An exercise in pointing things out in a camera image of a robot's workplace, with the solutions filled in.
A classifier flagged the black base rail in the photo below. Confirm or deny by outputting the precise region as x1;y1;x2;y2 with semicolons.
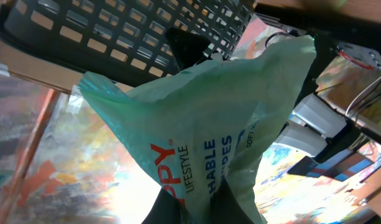
255;2;381;141

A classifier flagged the light blue wipes pack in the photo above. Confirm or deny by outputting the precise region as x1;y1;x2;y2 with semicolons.
78;35;316;223

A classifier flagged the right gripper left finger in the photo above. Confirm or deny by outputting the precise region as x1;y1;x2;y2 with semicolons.
142;189;181;224

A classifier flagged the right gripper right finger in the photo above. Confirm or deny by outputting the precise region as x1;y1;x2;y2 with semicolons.
211;179;253;224

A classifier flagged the grey plastic shopping basket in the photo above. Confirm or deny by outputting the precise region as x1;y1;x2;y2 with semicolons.
0;0;256;86

